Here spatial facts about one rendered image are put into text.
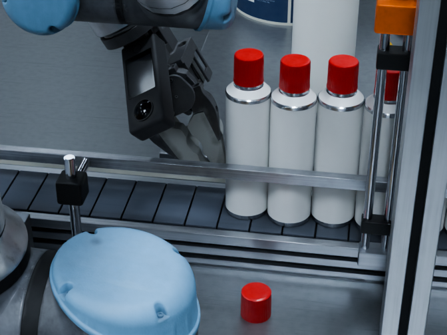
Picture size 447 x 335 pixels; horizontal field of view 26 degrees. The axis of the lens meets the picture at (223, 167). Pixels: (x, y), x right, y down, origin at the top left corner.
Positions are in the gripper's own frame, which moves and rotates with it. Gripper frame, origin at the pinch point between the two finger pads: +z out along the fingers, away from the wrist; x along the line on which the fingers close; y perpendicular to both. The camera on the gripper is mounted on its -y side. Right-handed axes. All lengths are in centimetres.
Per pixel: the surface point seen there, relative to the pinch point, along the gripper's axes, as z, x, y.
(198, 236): 4.7, 3.8, -5.0
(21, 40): -12, 42, 52
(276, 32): 6, 1, 51
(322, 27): -1.9, -13.4, 24.1
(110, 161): -7.8, 8.7, -3.6
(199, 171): -2.4, -0.3, -3.6
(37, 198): -6.1, 21.5, -1.2
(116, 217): -0.9, 12.4, -3.5
